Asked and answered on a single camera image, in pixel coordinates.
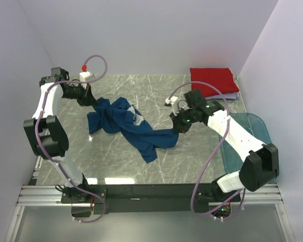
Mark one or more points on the teal plastic bin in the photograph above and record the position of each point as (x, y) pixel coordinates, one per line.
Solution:
(252, 126)

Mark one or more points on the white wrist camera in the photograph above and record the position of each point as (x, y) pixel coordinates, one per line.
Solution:
(86, 77)
(173, 103)

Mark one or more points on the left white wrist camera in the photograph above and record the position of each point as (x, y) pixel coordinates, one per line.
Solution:
(86, 77)

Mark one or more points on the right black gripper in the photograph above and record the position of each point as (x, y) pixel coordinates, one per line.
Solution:
(178, 126)

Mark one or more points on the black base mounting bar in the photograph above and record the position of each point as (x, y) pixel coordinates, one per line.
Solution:
(105, 199)

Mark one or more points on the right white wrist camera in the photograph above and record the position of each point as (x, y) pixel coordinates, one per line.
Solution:
(173, 103)

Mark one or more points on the blue t shirt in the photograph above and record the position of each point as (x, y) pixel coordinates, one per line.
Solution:
(121, 116)

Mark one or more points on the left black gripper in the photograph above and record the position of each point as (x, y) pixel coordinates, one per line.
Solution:
(87, 99)

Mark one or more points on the lavender folded t shirt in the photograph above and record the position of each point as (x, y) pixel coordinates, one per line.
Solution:
(228, 96)

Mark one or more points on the red folded t shirt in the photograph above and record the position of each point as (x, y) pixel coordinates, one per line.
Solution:
(220, 78)

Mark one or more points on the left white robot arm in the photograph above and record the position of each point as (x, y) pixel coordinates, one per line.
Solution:
(45, 133)

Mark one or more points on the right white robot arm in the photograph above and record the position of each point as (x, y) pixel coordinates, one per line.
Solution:
(195, 101)

